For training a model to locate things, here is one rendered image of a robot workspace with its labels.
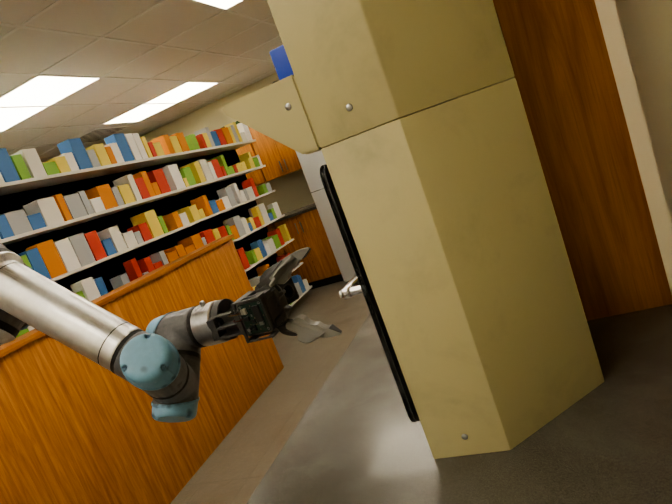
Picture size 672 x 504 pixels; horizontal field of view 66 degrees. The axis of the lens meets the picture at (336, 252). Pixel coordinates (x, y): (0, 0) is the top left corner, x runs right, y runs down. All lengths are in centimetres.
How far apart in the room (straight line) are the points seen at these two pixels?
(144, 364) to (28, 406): 190
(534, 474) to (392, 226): 36
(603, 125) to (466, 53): 37
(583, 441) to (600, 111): 55
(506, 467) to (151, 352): 51
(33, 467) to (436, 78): 235
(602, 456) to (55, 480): 235
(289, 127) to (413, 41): 19
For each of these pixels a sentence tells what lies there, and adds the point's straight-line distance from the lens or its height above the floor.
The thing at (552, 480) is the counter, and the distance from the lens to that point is 74.
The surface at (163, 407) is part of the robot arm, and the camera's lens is 93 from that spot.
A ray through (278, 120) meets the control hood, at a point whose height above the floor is 146.
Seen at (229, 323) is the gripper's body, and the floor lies 120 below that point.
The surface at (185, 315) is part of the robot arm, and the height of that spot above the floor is 123.
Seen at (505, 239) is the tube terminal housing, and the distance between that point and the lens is 74.
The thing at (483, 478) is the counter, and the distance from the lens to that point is 76.
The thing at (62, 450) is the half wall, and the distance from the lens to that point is 276.
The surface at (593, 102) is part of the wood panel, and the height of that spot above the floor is 133.
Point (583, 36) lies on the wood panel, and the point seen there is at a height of 144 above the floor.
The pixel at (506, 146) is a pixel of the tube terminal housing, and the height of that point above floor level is 133.
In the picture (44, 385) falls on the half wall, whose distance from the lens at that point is 272.
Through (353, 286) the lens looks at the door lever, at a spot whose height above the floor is 120.
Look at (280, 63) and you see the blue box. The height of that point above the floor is 157.
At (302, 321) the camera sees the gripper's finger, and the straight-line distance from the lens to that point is 88.
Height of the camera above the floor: 139
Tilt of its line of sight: 9 degrees down
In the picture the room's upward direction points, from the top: 20 degrees counter-clockwise
